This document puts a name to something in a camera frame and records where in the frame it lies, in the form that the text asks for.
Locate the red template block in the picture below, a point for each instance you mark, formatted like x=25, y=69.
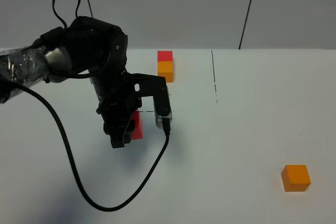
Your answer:
x=164, y=56

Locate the orange template block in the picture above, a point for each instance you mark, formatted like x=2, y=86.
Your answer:
x=166, y=69

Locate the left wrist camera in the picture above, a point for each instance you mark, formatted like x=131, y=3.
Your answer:
x=155, y=87

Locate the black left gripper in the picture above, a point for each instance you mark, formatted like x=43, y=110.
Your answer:
x=117, y=105

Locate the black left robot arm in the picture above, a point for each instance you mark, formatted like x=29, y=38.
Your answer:
x=88, y=48

